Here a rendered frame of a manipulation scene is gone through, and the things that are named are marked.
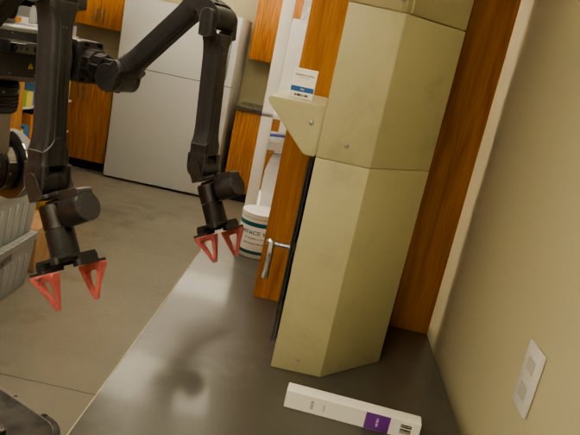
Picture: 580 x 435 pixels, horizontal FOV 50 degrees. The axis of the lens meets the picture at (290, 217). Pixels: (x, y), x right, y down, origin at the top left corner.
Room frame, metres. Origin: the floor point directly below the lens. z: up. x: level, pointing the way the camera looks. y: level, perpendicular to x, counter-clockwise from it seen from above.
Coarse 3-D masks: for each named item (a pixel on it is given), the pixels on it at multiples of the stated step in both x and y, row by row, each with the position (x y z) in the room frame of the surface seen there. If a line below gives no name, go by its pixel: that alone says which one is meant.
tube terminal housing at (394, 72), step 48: (384, 48) 1.23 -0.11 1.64; (432, 48) 1.30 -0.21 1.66; (336, 96) 1.23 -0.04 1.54; (384, 96) 1.23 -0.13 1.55; (432, 96) 1.33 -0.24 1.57; (336, 144) 1.23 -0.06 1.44; (384, 144) 1.25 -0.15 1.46; (432, 144) 1.36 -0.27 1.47; (336, 192) 1.23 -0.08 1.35; (384, 192) 1.28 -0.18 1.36; (336, 240) 1.23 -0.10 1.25; (384, 240) 1.30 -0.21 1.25; (288, 288) 1.24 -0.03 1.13; (336, 288) 1.23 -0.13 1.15; (384, 288) 1.33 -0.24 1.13; (288, 336) 1.23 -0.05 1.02; (336, 336) 1.25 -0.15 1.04; (384, 336) 1.37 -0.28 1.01
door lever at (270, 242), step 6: (270, 240) 1.28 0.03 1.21; (270, 246) 1.28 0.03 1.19; (276, 246) 1.28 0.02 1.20; (282, 246) 1.28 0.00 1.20; (288, 246) 1.28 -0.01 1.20; (270, 252) 1.28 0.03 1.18; (288, 252) 1.28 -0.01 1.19; (264, 258) 1.28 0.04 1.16; (270, 258) 1.28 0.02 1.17; (264, 264) 1.28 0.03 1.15; (270, 264) 1.29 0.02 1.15; (264, 270) 1.28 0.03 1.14; (264, 276) 1.28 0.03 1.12
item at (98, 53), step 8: (80, 40) 1.82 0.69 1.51; (80, 48) 1.81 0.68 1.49; (88, 48) 1.83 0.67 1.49; (96, 48) 1.86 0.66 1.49; (80, 56) 1.81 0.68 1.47; (88, 56) 1.81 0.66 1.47; (96, 56) 1.80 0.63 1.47; (104, 56) 1.81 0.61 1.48; (80, 64) 1.81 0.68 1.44; (88, 64) 1.80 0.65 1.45; (96, 64) 1.79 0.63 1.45; (80, 72) 1.82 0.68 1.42; (88, 72) 1.81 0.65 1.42; (80, 80) 1.83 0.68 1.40; (88, 80) 1.85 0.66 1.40
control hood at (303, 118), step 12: (276, 96) 1.26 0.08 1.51; (288, 96) 1.33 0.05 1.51; (276, 108) 1.24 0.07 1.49; (288, 108) 1.24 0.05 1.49; (300, 108) 1.24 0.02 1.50; (312, 108) 1.24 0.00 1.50; (324, 108) 1.24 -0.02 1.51; (288, 120) 1.24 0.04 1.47; (300, 120) 1.24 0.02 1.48; (312, 120) 1.24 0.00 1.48; (300, 132) 1.24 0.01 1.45; (312, 132) 1.24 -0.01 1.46; (300, 144) 1.24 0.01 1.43; (312, 144) 1.24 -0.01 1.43
